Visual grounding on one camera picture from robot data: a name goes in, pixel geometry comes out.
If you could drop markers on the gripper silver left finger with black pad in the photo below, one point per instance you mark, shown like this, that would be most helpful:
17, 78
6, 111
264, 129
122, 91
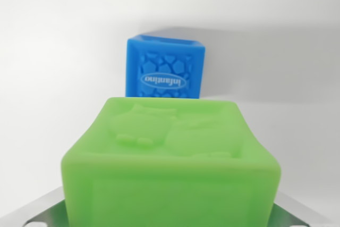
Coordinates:
42, 211

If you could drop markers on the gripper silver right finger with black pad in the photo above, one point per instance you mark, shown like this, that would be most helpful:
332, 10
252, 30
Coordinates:
292, 212

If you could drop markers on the green soft toy cube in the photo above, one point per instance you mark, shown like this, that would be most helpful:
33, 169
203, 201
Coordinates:
170, 179

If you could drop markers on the blue soft toy cube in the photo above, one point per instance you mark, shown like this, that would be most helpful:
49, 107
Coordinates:
166, 70

